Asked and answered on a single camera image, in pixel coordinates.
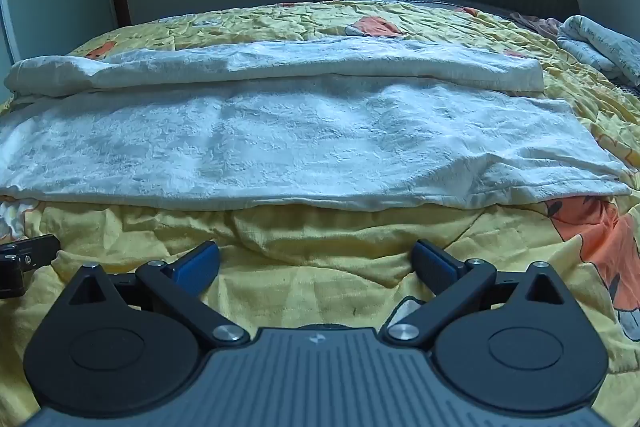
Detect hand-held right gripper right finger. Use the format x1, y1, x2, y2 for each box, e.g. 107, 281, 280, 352
379, 239, 567, 351

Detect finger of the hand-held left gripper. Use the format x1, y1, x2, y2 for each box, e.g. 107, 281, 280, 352
0, 234, 61, 299

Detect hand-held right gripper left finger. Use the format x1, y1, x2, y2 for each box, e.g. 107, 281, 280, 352
69, 240, 251, 351

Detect white pants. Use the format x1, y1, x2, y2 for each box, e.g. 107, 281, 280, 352
0, 38, 634, 212

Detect yellow printed bedsheet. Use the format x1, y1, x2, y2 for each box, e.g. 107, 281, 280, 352
0, 0, 640, 427

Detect brown crumpled cloth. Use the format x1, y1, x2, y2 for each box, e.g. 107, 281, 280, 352
509, 11, 565, 42

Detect folded white printed blanket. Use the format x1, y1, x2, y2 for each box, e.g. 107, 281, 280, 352
557, 15, 640, 88

